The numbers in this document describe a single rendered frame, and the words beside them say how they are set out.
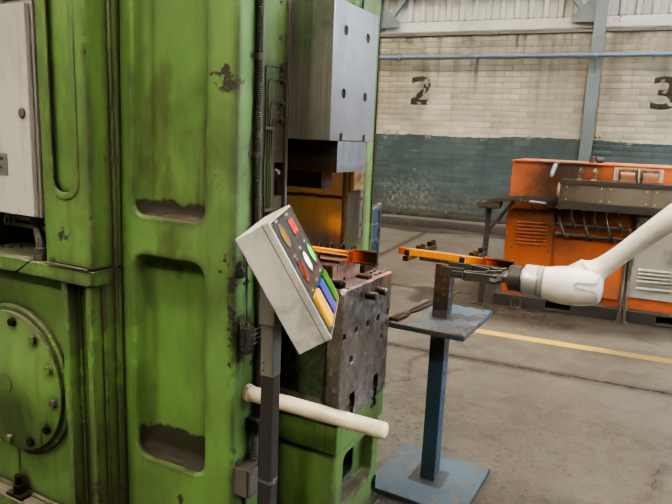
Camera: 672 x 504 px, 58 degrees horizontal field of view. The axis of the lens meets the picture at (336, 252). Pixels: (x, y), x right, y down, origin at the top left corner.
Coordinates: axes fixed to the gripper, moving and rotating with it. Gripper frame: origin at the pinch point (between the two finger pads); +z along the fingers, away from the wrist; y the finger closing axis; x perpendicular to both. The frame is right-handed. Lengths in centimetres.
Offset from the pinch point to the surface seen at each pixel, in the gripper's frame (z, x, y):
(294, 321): 13, 0, -71
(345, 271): 34.9, -4.9, -3.5
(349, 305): 28.9, -13.5, -11.6
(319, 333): 8, -3, -69
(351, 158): 34.9, 31.5, -2.8
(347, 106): 35, 47, -7
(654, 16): -22, 214, 773
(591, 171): -4, 19, 355
